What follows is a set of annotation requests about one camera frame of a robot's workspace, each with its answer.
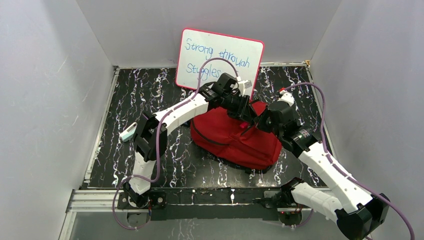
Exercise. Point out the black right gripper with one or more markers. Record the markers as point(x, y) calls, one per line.
point(259, 121)

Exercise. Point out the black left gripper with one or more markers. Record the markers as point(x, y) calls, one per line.
point(245, 110)

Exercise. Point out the red student backpack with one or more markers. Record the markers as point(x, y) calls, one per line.
point(231, 139)

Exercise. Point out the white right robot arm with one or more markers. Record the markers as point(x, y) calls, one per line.
point(356, 211)

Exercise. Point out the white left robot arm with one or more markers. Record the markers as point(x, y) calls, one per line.
point(150, 134)

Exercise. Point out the pink framed whiteboard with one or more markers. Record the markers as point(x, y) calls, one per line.
point(206, 55)

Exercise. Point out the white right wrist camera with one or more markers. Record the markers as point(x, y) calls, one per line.
point(286, 96)

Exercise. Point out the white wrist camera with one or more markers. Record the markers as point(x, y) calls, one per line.
point(286, 96)
point(245, 87)

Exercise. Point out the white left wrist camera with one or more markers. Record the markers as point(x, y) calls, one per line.
point(245, 87)

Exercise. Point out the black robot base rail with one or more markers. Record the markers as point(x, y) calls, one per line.
point(214, 203)

